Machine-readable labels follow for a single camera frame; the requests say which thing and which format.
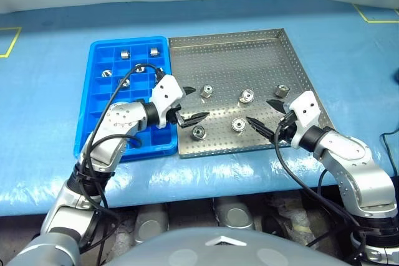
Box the grey rounded cap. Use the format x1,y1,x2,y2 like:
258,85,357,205
214,196,255,231
133,205,170,245

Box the grey robot torso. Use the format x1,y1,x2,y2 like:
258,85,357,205
102,227,344,266

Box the thin black cable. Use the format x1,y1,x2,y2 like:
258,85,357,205
379,131,399,180

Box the blue compartment tray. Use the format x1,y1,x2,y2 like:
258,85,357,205
73,36,179,163

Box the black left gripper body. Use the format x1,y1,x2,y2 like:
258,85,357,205
166,105,188,129

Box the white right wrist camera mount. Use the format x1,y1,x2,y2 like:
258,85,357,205
288,90,322,149

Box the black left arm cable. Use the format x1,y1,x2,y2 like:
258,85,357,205
76,64,166,248

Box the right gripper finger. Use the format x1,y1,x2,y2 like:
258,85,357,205
266,98,286,115
246,116,277,142

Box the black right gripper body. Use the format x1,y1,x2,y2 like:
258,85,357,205
274,110,296,146

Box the perforated metal tray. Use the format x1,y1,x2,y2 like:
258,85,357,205
168,28,336,159

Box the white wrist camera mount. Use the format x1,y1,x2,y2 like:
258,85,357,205
149,74,185,129
288,90,322,149

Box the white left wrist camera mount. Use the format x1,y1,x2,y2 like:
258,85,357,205
149,74,185,129

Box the blue plastic table cover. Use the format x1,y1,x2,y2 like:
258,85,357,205
0,0,399,217

